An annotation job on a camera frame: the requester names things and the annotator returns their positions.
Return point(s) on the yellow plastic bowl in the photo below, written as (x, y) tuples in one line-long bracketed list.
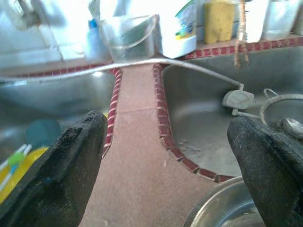
[(23, 172)]

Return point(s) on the plain yellow sponge block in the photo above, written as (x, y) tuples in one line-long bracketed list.
[(219, 23)]

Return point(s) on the teal mug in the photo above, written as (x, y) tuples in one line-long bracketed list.
[(42, 132)]

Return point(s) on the blue toothbrush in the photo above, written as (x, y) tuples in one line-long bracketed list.
[(93, 23)]

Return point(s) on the brown bottle brush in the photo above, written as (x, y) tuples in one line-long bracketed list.
[(241, 54)]

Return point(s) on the clear toothbrush cup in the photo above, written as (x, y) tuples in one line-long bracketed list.
[(94, 47)]

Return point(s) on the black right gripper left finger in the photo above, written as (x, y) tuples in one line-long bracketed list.
[(52, 179)]

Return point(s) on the clear plastic pail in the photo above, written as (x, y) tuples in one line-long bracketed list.
[(127, 42)]

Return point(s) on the stainless steel bowl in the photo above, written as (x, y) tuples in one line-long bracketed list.
[(225, 208)]

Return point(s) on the white green training chopsticks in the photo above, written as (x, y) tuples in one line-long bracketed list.
[(16, 158)]

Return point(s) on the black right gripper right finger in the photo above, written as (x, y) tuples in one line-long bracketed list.
[(274, 179)]

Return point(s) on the stainless steel sink basin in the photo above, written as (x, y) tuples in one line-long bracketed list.
[(201, 123), (59, 94)]

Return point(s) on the white detergent bottle yellow cap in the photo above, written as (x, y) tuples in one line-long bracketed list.
[(177, 42)]

